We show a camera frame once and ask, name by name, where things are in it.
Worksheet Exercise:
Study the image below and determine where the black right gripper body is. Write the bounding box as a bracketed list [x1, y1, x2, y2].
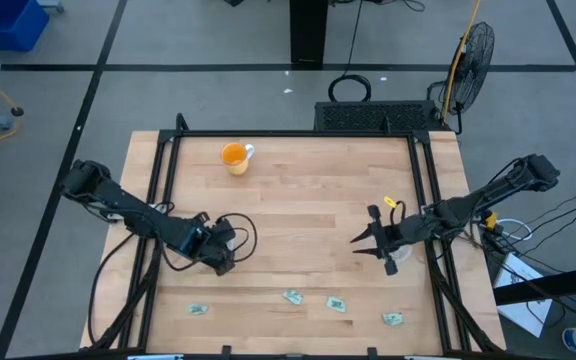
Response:
[366, 204, 415, 277]

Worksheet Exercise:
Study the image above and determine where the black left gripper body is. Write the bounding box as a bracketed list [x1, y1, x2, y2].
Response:
[194, 211, 238, 278]

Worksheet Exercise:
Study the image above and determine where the blue plastic bin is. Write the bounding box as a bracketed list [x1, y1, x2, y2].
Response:
[0, 0, 51, 53]

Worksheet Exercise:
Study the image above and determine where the yellow ceramic mug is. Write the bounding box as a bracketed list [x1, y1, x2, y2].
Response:
[219, 142, 257, 176]

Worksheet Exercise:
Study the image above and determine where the black perforated metal box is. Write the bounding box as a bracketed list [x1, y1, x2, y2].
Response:
[313, 100, 445, 133]

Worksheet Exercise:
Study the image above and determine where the white paper booklet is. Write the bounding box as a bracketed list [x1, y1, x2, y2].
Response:
[492, 252, 554, 339]

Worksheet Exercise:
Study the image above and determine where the black metal beam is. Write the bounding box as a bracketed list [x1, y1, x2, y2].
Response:
[492, 262, 576, 307]

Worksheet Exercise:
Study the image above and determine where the black floor fan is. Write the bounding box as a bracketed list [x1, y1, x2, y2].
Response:
[426, 21, 497, 135]

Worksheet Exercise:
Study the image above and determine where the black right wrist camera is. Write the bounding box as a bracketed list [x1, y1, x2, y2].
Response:
[398, 214, 427, 244]

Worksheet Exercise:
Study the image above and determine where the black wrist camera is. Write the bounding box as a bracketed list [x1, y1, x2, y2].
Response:
[177, 225, 209, 260]
[398, 214, 427, 244]

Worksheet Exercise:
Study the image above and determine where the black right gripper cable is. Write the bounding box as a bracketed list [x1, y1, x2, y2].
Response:
[389, 199, 409, 227]

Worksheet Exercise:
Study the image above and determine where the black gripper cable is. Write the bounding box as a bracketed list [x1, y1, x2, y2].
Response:
[389, 199, 409, 227]
[214, 212, 259, 264]

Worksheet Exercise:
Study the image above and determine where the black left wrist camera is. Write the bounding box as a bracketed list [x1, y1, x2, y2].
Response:
[177, 225, 209, 260]

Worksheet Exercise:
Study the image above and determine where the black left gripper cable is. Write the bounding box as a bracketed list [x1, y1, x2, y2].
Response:
[214, 212, 259, 264]

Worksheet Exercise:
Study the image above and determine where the white cable loop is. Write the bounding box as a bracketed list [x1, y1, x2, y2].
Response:
[496, 217, 535, 243]

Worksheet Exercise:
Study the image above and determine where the black coiled cable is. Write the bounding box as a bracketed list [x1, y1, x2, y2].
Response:
[327, 0, 373, 104]

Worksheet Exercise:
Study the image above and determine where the yellow hanging cable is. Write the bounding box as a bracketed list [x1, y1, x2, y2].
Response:
[439, 0, 483, 121]

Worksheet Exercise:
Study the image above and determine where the black rectangular post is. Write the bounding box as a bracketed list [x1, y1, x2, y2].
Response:
[289, 0, 330, 70]

